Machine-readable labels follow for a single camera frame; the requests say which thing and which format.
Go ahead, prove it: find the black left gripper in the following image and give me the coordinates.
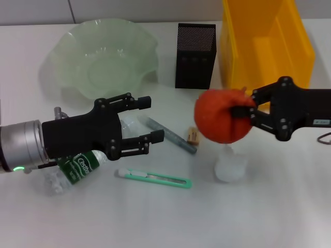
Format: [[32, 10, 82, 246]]
[[41, 92, 165, 161]]

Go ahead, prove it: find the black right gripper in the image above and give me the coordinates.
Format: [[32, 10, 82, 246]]
[[231, 76, 331, 142]]

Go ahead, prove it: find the red tomato-like ball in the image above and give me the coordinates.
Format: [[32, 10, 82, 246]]
[[193, 88, 258, 144]]

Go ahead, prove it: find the white paper ball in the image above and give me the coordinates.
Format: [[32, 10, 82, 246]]
[[214, 143, 246, 183]]

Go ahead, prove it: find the clear green-label water bottle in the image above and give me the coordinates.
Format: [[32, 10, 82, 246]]
[[43, 115, 145, 197]]

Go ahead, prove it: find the grey marker pen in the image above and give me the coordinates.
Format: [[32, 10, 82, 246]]
[[137, 115, 199, 156]]

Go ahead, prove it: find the tan eraser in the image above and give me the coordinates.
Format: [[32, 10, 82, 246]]
[[186, 126, 201, 145]]

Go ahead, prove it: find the green utility knife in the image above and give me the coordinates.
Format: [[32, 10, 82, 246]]
[[115, 169, 193, 189]]

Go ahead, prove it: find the black mesh pen holder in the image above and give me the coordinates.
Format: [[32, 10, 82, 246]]
[[174, 23, 217, 89]]

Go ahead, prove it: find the green wavy glass fruit plate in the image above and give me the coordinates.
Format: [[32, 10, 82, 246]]
[[38, 20, 160, 101]]

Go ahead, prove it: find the yellow plastic bin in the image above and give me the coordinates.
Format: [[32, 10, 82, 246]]
[[221, 0, 317, 114]]

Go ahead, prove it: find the right arm connector cable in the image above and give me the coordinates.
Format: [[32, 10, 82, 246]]
[[317, 133, 331, 145]]

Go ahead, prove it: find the arm connector cable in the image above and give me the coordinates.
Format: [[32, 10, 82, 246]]
[[317, 133, 331, 145], [53, 107, 69, 121]]

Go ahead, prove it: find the left arm connector cable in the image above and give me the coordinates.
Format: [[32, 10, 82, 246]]
[[53, 107, 69, 121]]

